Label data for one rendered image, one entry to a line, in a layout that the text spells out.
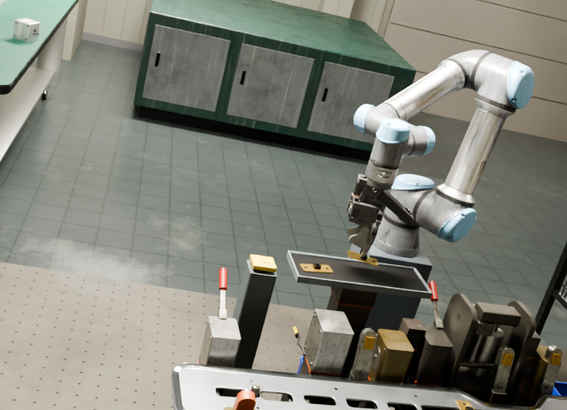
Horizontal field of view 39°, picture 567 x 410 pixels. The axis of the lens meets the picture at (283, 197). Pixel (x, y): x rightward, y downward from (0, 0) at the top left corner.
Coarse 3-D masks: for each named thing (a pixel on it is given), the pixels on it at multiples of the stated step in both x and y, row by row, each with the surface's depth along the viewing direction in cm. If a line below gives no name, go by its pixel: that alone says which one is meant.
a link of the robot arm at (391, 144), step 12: (384, 120) 196; (396, 120) 198; (384, 132) 194; (396, 132) 193; (408, 132) 195; (384, 144) 195; (396, 144) 194; (408, 144) 197; (372, 156) 198; (384, 156) 195; (396, 156) 196; (396, 168) 198
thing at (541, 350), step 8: (536, 352) 213; (544, 352) 214; (536, 360) 213; (544, 360) 210; (528, 368) 215; (536, 368) 212; (544, 368) 210; (528, 376) 215; (536, 376) 212; (520, 384) 218; (528, 384) 214; (536, 384) 212; (520, 392) 219; (528, 392) 214; (536, 392) 213; (520, 400) 218; (528, 400) 215; (536, 400) 216
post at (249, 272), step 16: (256, 272) 200; (272, 272) 202; (240, 288) 207; (256, 288) 202; (272, 288) 202; (240, 304) 205; (256, 304) 204; (240, 320) 205; (256, 320) 206; (240, 336) 207; (256, 336) 208; (240, 352) 209
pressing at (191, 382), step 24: (192, 384) 176; (216, 384) 178; (240, 384) 180; (264, 384) 182; (288, 384) 184; (312, 384) 187; (336, 384) 189; (360, 384) 191; (384, 384) 193; (408, 384) 196; (192, 408) 168; (216, 408) 170; (264, 408) 174; (288, 408) 176; (312, 408) 178; (336, 408) 180; (360, 408) 182; (384, 408) 185; (456, 408) 192; (480, 408) 194; (504, 408) 197; (528, 408) 199; (552, 408) 202
